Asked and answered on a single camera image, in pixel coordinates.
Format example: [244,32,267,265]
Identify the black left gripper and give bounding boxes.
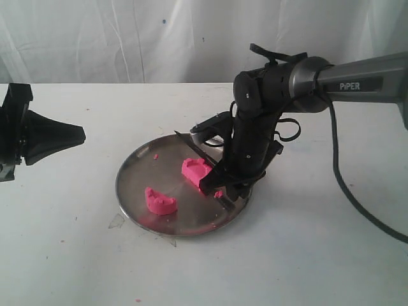
[1,83,85,182]

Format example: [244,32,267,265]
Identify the black knife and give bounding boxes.
[174,131,235,212]

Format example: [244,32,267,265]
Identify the white backdrop curtain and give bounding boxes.
[1,1,407,83]

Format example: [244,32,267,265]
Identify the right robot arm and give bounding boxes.
[191,52,407,199]

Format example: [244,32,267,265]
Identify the pink clay half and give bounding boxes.
[181,158,212,193]

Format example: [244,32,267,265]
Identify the round steel plate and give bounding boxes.
[116,135,249,237]

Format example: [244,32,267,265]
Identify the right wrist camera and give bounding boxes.
[190,111,233,145]

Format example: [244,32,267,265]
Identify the pink clay piece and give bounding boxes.
[145,187,178,215]

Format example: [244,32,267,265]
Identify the pink crumb near knife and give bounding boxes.
[214,190,223,198]

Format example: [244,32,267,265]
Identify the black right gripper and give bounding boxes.
[199,111,283,201]

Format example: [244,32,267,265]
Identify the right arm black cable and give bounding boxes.
[248,43,408,245]

